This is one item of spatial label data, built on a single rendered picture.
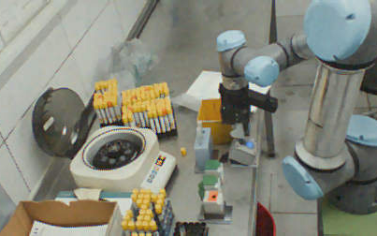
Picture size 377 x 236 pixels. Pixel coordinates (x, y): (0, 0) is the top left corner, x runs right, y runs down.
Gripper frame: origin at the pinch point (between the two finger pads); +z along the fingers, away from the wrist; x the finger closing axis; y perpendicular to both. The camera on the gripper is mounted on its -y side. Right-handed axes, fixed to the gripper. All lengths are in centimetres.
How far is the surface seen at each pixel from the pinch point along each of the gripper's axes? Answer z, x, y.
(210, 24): 8, -101, 27
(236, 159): 5.1, 3.6, 4.5
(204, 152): -0.1, 5.9, 13.3
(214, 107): 1.8, -20.3, 13.8
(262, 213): 54, -19, 1
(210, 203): 1.4, 25.4, 9.2
